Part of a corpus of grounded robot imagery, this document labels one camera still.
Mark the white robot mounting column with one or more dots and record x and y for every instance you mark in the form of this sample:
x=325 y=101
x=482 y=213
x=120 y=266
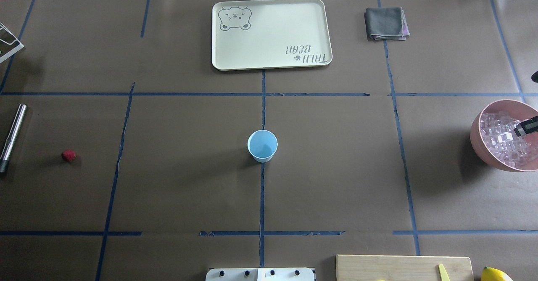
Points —
x=261 y=274

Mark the red strawberry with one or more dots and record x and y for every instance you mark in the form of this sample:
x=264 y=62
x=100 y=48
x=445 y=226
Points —
x=68 y=155

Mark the bamboo cutting board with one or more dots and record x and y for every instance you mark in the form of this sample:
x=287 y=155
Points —
x=401 y=268

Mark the cream bear serving tray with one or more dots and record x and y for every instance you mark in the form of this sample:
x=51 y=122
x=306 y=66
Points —
x=270 y=34

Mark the yellow lemon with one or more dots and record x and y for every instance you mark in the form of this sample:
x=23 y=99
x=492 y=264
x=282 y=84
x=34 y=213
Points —
x=493 y=274

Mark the grey folded cloth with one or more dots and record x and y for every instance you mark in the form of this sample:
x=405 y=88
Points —
x=387 y=23

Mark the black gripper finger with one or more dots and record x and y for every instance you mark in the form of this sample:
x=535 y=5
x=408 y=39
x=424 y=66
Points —
x=526 y=127

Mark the light blue plastic cup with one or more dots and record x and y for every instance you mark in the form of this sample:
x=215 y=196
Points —
x=262 y=145

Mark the steel muddler black tip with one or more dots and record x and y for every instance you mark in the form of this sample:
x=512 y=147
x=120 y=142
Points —
x=12 y=137

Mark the white wire cup rack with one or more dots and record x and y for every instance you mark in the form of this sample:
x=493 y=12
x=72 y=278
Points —
x=9 y=44

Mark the pink bowl of ice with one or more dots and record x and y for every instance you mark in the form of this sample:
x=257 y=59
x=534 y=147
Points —
x=495 y=140

